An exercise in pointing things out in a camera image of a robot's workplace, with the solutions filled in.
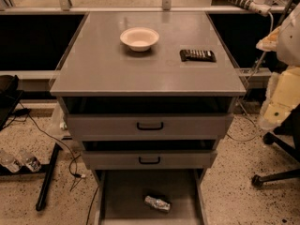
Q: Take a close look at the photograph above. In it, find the grey drawer cabinet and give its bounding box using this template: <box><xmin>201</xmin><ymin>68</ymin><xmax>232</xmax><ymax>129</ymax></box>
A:
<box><xmin>50</xmin><ymin>10</ymin><xmax>247</xmax><ymax>225</ymax></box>

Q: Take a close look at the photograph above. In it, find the grey drawer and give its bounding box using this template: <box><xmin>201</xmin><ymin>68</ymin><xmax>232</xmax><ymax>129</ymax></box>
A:
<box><xmin>66</xmin><ymin>113</ymin><xmax>233</xmax><ymax>142</ymax></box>
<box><xmin>82</xmin><ymin>150</ymin><xmax>217</xmax><ymax>170</ymax></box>
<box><xmin>93</xmin><ymin>170</ymin><xmax>208</xmax><ymax>225</ymax></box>

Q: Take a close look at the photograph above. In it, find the white bowl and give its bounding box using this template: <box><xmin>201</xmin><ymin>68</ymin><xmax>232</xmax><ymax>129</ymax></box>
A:
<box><xmin>120</xmin><ymin>27</ymin><xmax>159</xmax><ymax>52</ymax></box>

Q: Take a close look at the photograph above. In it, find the clear water bottle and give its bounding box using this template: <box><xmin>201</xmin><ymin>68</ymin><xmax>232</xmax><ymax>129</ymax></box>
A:
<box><xmin>20</xmin><ymin>149</ymin><xmax>41</xmax><ymax>173</ymax></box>
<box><xmin>0</xmin><ymin>150</ymin><xmax>22</xmax><ymax>173</ymax></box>

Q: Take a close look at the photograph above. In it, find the silver blue redbull can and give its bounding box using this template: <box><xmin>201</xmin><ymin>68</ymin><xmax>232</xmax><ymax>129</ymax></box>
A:
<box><xmin>144</xmin><ymin>195</ymin><xmax>171</xmax><ymax>212</ymax></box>

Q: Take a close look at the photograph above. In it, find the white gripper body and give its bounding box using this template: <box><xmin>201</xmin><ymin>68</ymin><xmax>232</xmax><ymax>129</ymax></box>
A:
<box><xmin>258</xmin><ymin>67</ymin><xmax>300</xmax><ymax>129</ymax></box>

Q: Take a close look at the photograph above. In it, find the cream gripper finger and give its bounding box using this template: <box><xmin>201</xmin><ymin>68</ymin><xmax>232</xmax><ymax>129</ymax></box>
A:
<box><xmin>256</xmin><ymin>27</ymin><xmax>280</xmax><ymax>52</ymax></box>

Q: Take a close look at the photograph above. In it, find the left clear water bottle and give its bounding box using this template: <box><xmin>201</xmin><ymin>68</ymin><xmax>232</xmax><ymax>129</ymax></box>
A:
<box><xmin>0</xmin><ymin>150</ymin><xmax>22</xmax><ymax>173</ymax></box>

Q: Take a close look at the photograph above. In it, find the black snack bar packet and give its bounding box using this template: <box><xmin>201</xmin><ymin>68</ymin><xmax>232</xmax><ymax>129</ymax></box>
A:
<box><xmin>179</xmin><ymin>50</ymin><xmax>217</xmax><ymax>62</ymax></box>

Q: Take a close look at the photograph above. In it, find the white power strip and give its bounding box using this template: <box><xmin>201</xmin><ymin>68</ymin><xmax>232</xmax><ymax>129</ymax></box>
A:
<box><xmin>227</xmin><ymin>0</ymin><xmax>271</xmax><ymax>16</ymax></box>

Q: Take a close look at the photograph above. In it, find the black floor cable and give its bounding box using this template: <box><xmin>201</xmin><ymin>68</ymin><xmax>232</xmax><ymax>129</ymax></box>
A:
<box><xmin>8</xmin><ymin>101</ymin><xmax>100</xmax><ymax>225</ymax></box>

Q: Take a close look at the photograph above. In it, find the black office chair base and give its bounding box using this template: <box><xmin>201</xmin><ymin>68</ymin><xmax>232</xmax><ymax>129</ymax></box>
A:
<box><xmin>251</xmin><ymin>131</ymin><xmax>300</xmax><ymax>188</ymax></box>

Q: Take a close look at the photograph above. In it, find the grey top drawer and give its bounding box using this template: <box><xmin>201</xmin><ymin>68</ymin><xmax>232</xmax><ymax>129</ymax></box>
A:
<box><xmin>66</xmin><ymin>113</ymin><xmax>233</xmax><ymax>142</ymax></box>

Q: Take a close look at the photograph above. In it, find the grey middle drawer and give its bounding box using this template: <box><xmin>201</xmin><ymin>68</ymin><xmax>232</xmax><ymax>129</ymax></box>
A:
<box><xmin>82</xmin><ymin>150</ymin><xmax>217</xmax><ymax>170</ymax></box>

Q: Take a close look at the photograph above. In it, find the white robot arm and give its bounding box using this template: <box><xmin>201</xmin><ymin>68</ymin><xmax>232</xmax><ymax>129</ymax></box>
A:
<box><xmin>256</xmin><ymin>5</ymin><xmax>300</xmax><ymax>130</ymax></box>

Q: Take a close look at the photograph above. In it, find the grey bottom drawer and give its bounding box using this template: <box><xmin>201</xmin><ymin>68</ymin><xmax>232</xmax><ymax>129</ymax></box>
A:
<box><xmin>93</xmin><ymin>170</ymin><xmax>208</xmax><ymax>225</ymax></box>

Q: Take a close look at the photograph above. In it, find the white cable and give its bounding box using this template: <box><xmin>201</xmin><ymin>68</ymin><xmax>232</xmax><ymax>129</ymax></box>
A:
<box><xmin>226</xmin><ymin>12</ymin><xmax>275</xmax><ymax>143</ymax></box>

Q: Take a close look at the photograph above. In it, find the black stand base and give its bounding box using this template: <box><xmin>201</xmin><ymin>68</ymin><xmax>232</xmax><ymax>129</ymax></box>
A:
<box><xmin>0</xmin><ymin>143</ymin><xmax>62</xmax><ymax>212</ymax></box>

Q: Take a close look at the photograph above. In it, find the right clear water bottle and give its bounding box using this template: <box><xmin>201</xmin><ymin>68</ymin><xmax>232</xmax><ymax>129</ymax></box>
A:
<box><xmin>20</xmin><ymin>149</ymin><xmax>41</xmax><ymax>173</ymax></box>

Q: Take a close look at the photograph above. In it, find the black chair left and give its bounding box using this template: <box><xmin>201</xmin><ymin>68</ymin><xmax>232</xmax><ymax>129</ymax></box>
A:
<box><xmin>0</xmin><ymin>75</ymin><xmax>30</xmax><ymax>130</ymax></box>

